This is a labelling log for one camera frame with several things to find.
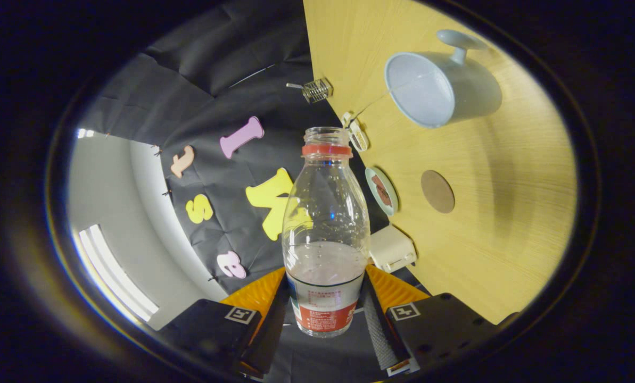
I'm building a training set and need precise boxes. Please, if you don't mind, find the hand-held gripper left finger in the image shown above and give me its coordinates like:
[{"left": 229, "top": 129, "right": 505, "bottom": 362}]
[{"left": 158, "top": 266, "right": 290, "bottom": 378}]

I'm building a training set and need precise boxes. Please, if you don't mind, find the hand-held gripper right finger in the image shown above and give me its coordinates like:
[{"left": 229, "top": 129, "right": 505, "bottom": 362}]
[{"left": 361, "top": 264, "right": 499, "bottom": 377}]

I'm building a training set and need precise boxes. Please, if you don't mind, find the clear plastic juice bottle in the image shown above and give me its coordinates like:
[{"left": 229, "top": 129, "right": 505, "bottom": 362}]
[{"left": 282, "top": 127, "right": 371, "bottom": 338}]

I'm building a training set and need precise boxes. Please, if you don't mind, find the round brown coaster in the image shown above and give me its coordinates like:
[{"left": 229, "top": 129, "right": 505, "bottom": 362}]
[{"left": 420, "top": 170, "right": 456, "bottom": 214}]

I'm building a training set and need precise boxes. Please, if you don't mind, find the light grey cup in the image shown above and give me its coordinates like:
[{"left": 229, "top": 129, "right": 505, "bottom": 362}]
[{"left": 384, "top": 29, "right": 503, "bottom": 129}]

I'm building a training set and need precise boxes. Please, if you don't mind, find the white toaster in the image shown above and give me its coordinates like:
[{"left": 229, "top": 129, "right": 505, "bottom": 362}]
[{"left": 369, "top": 224, "right": 418, "bottom": 273}]

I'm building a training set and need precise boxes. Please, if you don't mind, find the pale green plate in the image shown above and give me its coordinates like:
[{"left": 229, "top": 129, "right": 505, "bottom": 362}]
[{"left": 365, "top": 166, "right": 399, "bottom": 217}]

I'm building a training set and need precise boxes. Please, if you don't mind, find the brown food piece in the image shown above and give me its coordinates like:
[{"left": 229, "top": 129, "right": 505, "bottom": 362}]
[{"left": 372, "top": 174, "right": 393, "bottom": 207}]

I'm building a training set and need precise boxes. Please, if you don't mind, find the long ceiling light panel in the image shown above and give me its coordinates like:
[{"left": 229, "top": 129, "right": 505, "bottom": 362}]
[{"left": 78, "top": 224, "right": 159, "bottom": 322}]

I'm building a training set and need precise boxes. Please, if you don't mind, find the wooden table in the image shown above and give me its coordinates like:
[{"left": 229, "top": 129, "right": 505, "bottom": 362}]
[{"left": 302, "top": 0, "right": 579, "bottom": 325}]

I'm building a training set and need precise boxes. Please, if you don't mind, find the white divided condiment dish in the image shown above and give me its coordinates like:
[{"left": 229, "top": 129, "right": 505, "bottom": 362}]
[{"left": 342, "top": 112, "right": 370, "bottom": 153}]

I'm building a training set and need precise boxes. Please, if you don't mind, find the wire mesh utensil basket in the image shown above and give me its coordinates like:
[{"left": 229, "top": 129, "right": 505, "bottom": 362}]
[{"left": 286, "top": 78, "right": 334, "bottom": 104}]

